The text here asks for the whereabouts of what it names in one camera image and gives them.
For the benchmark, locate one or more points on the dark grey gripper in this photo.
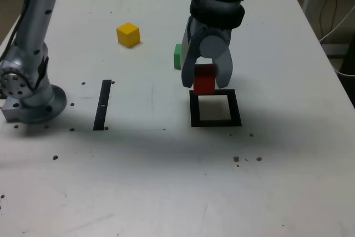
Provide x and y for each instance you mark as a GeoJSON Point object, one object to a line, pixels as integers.
{"type": "Point", "coordinates": [219, 32]}

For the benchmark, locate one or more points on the green cube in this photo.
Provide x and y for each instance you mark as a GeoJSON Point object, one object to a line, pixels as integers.
{"type": "Point", "coordinates": [177, 58]}

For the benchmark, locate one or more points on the red cube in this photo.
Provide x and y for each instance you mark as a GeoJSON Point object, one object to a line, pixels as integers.
{"type": "Point", "coordinates": [203, 84]}

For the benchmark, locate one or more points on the yellow cube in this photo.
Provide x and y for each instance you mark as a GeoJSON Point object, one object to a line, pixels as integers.
{"type": "Point", "coordinates": [127, 35]}

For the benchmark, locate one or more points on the black tape square outline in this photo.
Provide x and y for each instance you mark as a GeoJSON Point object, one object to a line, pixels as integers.
{"type": "Point", "coordinates": [195, 109]}

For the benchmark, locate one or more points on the black tape strip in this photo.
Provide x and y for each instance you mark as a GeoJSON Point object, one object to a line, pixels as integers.
{"type": "Point", "coordinates": [102, 106]}

